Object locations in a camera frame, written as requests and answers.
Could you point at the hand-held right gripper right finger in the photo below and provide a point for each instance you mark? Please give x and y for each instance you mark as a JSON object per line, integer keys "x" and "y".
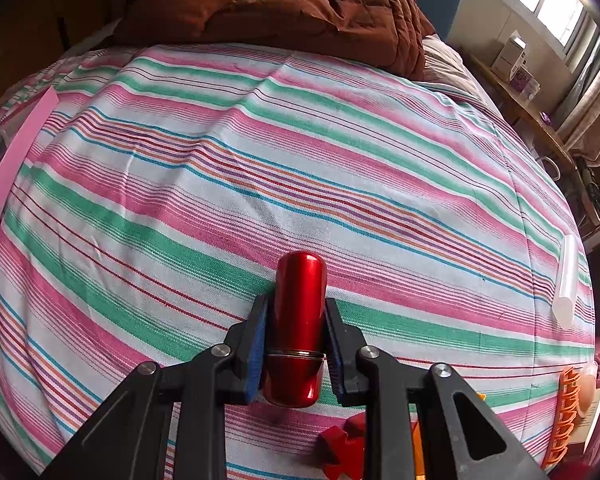
{"x": 334, "y": 355}

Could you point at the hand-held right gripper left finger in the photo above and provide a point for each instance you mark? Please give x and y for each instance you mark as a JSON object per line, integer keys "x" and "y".
{"x": 257, "y": 355}

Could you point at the red metal cylinder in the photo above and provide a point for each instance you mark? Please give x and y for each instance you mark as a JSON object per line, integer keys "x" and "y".
{"x": 295, "y": 310}

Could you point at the pink-edged white tray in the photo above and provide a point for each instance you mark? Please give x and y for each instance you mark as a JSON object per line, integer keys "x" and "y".
{"x": 10, "y": 160}

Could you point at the red puzzle-shaped block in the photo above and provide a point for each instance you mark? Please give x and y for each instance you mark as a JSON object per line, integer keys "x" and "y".
{"x": 340, "y": 450}

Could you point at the orange plastic cube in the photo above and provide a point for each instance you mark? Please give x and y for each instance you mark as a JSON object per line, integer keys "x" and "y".
{"x": 418, "y": 450}

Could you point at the striped bed sheet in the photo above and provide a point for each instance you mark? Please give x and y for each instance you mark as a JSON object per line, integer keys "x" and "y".
{"x": 280, "y": 160}

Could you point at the orange hair claw clip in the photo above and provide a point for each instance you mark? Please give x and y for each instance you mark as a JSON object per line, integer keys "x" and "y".
{"x": 567, "y": 400}

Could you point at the translucent plastic tube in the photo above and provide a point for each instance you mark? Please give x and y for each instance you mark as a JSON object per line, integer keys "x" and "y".
{"x": 565, "y": 280}

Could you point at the beige pillow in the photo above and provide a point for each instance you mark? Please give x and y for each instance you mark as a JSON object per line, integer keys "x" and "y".
{"x": 450, "y": 70}

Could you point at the wooden desk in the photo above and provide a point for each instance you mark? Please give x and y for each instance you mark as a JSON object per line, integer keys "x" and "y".
{"x": 530, "y": 115}

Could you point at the purple printed box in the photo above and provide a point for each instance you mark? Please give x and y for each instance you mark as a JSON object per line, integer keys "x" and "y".
{"x": 522, "y": 82}

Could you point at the brown quilted blanket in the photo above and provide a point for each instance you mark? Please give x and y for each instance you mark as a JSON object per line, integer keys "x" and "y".
{"x": 305, "y": 15}

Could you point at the white cardboard box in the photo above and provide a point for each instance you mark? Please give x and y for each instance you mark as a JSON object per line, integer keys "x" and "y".
{"x": 507, "y": 57}

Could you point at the beige curtain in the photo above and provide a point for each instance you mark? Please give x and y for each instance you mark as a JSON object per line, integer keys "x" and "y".
{"x": 595, "y": 110}

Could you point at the wooden wardrobe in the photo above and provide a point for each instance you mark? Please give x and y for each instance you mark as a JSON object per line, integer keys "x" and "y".
{"x": 30, "y": 20}

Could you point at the window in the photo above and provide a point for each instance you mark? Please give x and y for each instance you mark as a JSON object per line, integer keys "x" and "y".
{"x": 550, "y": 0}

